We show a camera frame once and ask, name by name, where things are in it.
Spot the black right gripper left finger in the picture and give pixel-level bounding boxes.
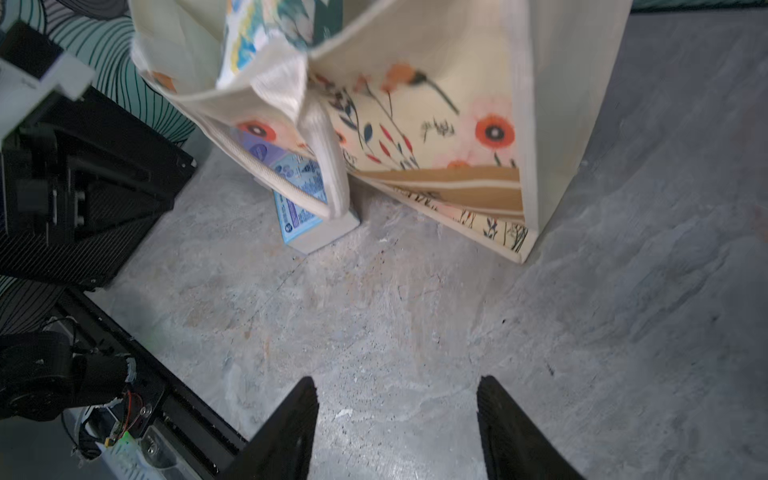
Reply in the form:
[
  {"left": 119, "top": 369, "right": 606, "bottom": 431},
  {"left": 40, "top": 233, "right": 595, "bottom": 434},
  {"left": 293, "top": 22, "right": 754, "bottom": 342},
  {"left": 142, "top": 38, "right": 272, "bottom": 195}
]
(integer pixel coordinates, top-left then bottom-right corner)
[{"left": 221, "top": 376, "right": 319, "bottom": 479}]

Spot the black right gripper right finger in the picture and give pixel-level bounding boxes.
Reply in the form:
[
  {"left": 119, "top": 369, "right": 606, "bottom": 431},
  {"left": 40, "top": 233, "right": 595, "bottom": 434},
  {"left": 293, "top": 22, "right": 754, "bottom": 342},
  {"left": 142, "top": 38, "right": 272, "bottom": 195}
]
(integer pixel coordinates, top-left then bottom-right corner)
[{"left": 476, "top": 376, "right": 582, "bottom": 479}]

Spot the purple tissue pack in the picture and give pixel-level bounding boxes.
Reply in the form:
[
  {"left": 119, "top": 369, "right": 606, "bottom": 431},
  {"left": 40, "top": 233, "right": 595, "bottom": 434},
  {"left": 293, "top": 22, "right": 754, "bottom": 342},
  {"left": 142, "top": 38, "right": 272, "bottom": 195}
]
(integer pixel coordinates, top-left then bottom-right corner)
[{"left": 237, "top": 131, "right": 288, "bottom": 178}]

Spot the blue cartoon tissue pack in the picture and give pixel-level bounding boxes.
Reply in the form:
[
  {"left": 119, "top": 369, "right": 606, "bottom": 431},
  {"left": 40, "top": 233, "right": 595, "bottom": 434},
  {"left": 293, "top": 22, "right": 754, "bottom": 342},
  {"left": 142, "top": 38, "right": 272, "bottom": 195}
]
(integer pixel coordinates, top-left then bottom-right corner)
[{"left": 216, "top": 0, "right": 278, "bottom": 89}]

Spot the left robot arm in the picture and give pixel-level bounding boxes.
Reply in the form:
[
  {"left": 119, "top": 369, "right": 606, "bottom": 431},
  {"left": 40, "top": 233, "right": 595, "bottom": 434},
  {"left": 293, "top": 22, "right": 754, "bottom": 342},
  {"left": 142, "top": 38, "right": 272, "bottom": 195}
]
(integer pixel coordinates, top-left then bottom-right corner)
[{"left": 1, "top": 331, "right": 137, "bottom": 422}]

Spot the floral canvas tote bag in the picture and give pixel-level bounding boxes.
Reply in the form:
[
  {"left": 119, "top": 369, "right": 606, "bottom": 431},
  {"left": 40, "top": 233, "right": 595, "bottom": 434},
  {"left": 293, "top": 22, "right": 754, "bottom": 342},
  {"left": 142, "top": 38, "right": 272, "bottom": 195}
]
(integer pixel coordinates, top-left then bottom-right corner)
[{"left": 129, "top": 1, "right": 632, "bottom": 263}]

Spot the light blue tissue pack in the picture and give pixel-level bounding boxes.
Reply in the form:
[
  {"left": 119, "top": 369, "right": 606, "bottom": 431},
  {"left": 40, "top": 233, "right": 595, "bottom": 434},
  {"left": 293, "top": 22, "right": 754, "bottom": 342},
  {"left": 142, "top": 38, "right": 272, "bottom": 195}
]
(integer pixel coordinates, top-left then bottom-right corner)
[{"left": 269, "top": 152, "right": 361, "bottom": 256}]

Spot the black hard carry case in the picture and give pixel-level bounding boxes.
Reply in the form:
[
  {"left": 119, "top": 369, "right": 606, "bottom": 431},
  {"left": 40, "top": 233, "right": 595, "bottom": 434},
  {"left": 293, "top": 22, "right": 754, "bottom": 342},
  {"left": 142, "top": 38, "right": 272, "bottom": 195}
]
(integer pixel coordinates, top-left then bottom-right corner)
[{"left": 1, "top": 88, "right": 196, "bottom": 290}]

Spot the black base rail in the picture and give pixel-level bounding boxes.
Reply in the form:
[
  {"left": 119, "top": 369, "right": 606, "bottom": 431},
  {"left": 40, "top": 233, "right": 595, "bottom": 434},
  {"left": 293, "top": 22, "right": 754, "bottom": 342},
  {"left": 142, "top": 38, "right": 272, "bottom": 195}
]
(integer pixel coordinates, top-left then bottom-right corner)
[{"left": 54, "top": 289, "right": 246, "bottom": 479}]

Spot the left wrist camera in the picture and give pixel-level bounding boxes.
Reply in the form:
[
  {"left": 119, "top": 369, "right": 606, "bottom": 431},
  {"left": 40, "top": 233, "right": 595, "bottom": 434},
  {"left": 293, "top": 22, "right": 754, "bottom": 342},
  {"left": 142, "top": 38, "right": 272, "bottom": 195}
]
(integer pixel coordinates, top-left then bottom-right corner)
[{"left": 1, "top": 21, "right": 95, "bottom": 138}]

